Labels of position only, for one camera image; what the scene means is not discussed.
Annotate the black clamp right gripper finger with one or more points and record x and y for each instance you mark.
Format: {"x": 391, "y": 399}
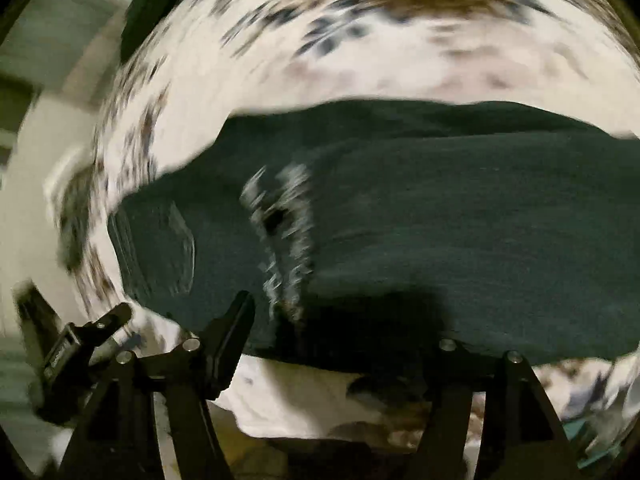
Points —
{"x": 66, "y": 375}

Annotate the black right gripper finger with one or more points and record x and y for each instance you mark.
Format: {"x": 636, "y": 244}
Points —
{"x": 198, "y": 371}
{"x": 522, "y": 435}

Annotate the dark blue denim pants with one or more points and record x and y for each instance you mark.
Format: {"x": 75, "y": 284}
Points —
{"x": 368, "y": 230}

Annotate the floral white bed blanket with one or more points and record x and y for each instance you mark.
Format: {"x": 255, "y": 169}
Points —
{"x": 212, "y": 60}

